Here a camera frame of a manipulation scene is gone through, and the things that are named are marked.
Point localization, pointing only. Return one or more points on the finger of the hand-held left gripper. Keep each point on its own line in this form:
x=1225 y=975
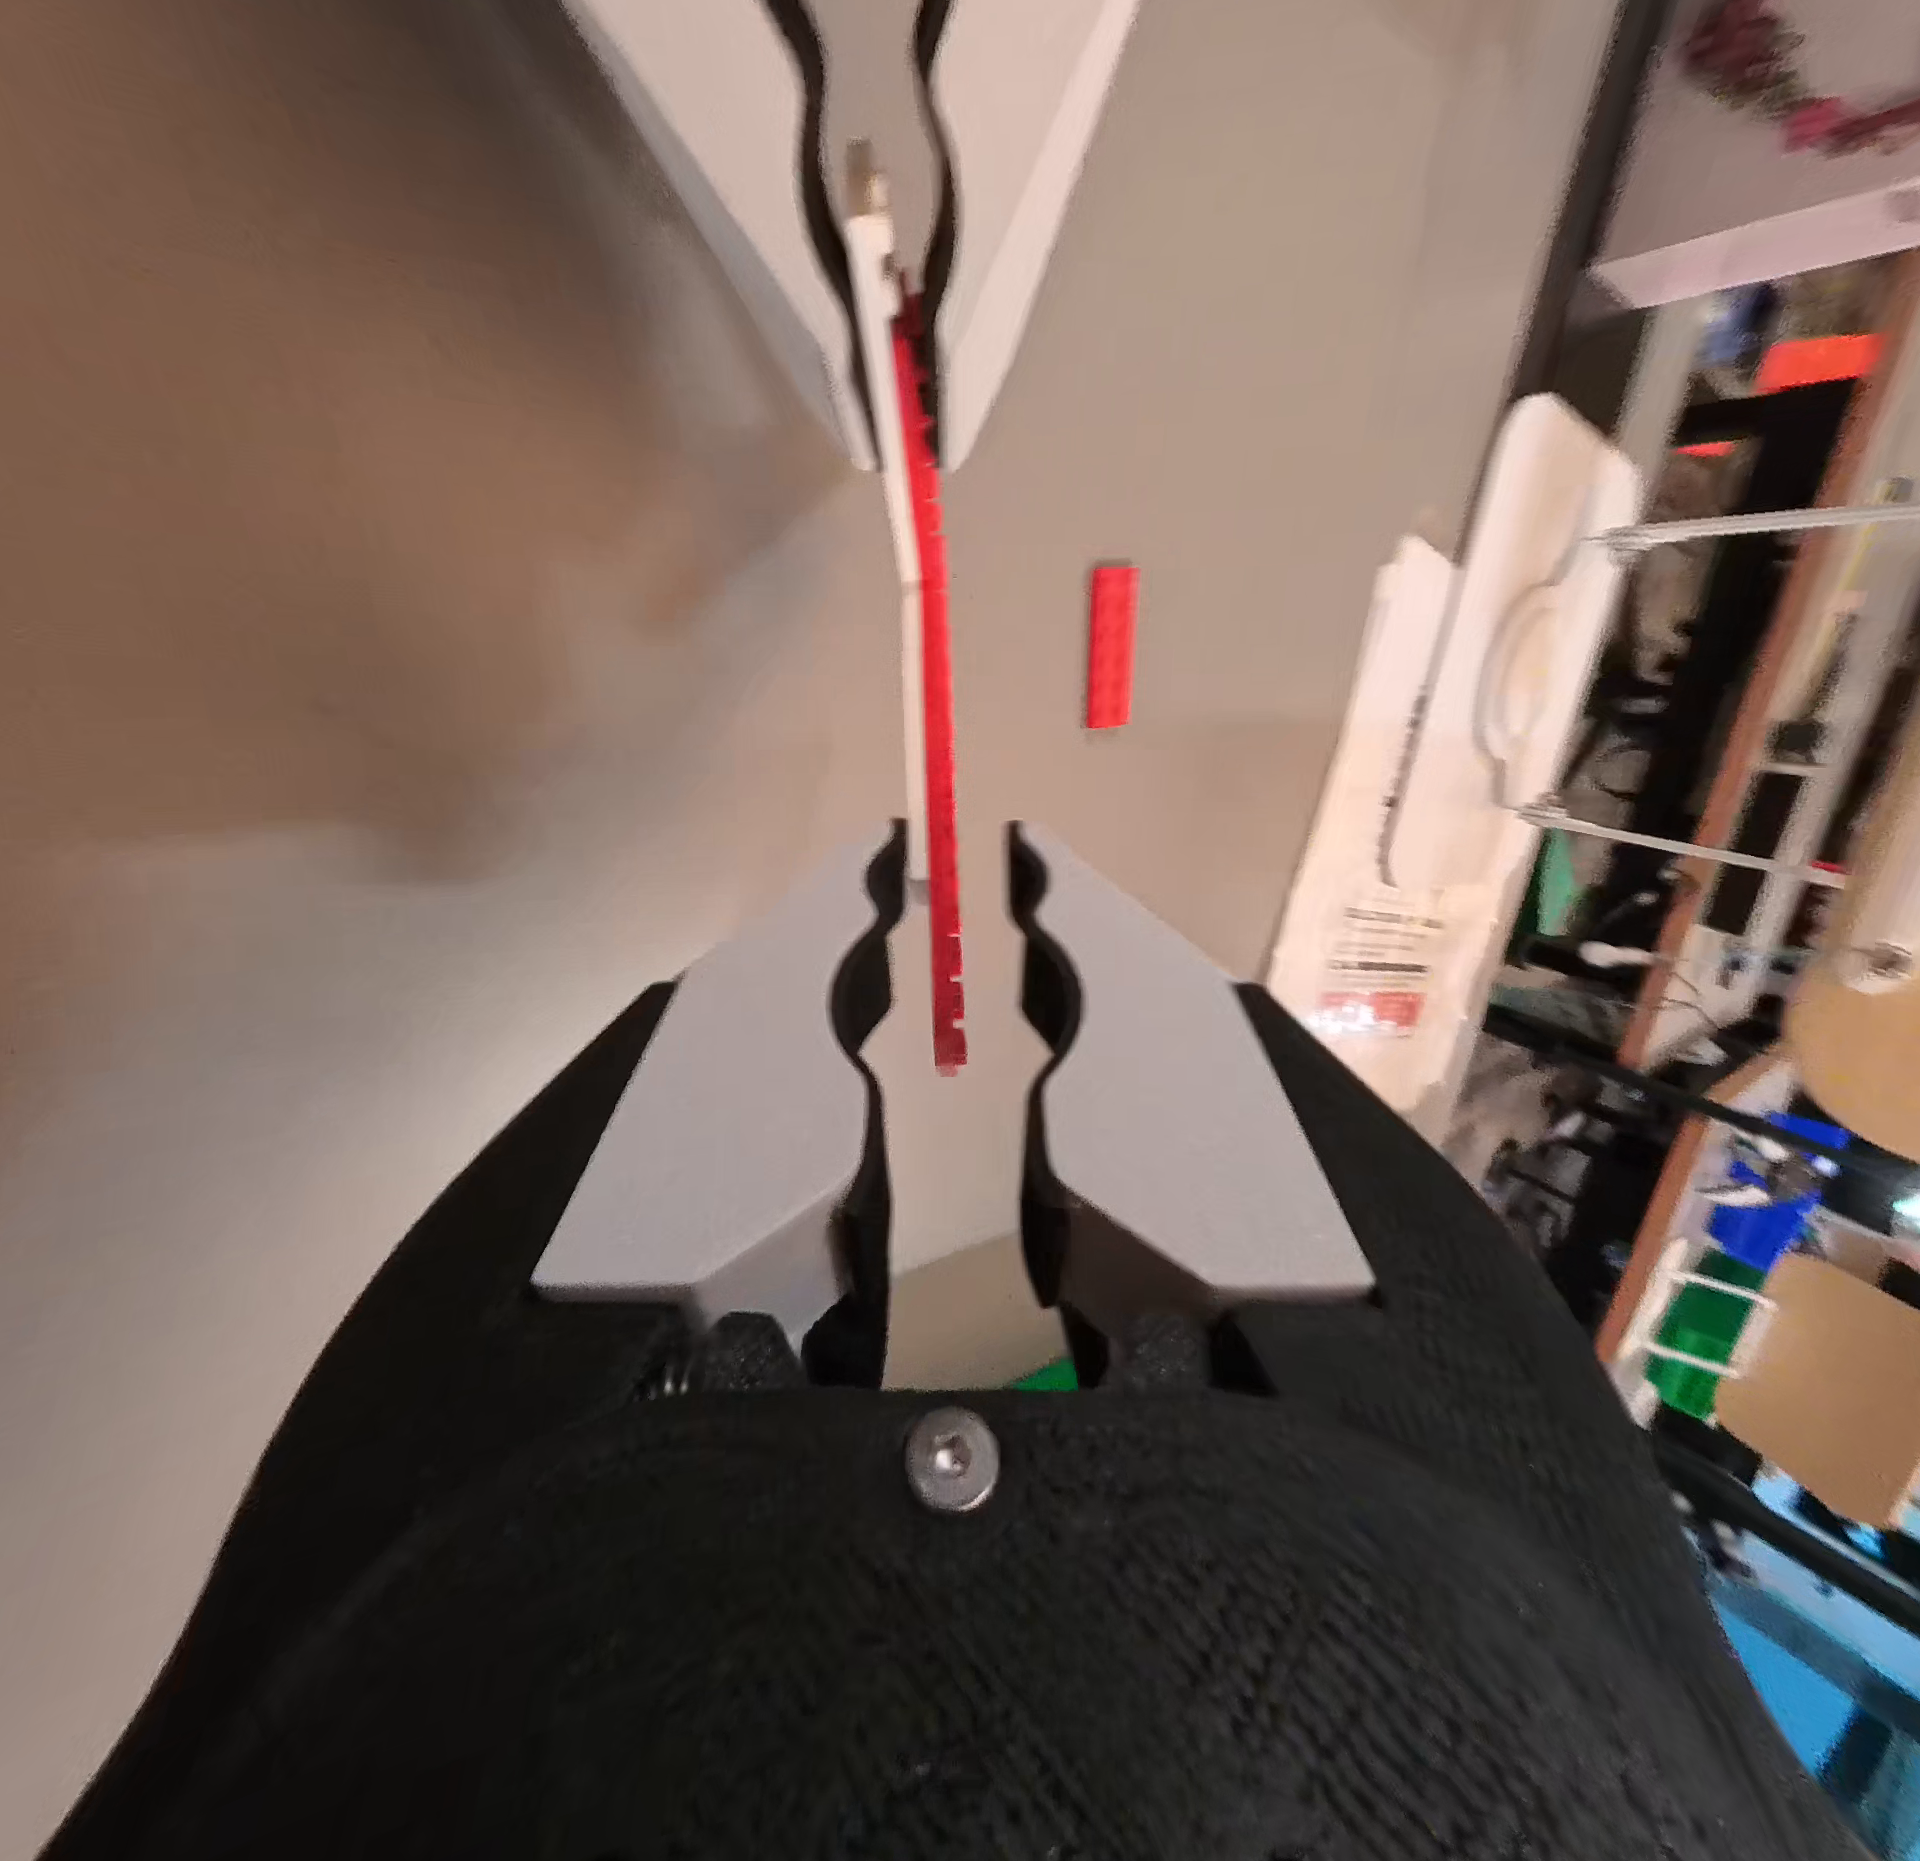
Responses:
x=1035 y=120
x=720 y=91

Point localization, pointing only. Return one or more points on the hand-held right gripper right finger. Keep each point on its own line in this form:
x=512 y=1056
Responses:
x=1198 y=1140

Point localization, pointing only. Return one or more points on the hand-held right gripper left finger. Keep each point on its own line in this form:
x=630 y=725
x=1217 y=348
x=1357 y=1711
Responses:
x=720 y=1140

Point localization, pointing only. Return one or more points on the red and white lego assembly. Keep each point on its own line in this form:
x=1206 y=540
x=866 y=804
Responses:
x=942 y=691

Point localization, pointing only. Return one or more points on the red lego plate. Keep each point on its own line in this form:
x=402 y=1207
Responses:
x=1110 y=646

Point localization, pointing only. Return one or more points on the yellow white lego box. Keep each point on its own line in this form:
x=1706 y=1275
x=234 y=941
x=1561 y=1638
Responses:
x=1695 y=135

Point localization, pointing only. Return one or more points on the white paper bag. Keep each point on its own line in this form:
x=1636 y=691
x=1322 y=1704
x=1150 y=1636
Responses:
x=1372 y=841

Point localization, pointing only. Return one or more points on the small green bin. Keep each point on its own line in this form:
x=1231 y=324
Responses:
x=1703 y=1351

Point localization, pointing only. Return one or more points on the small blue bin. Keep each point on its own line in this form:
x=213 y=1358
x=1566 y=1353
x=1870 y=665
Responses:
x=1785 y=1186

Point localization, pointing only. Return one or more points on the white booklet stand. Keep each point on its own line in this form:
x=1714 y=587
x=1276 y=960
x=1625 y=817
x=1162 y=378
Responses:
x=1883 y=967

